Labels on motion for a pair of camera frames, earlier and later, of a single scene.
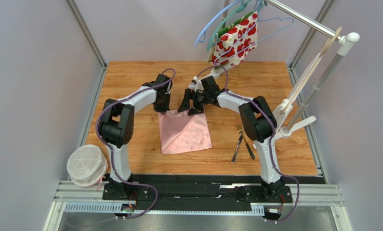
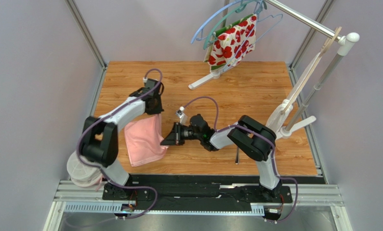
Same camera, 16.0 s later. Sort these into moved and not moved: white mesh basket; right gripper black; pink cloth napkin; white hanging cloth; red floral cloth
Moved: pink cloth napkin; right gripper black
Not moved: red floral cloth; white mesh basket; white hanging cloth
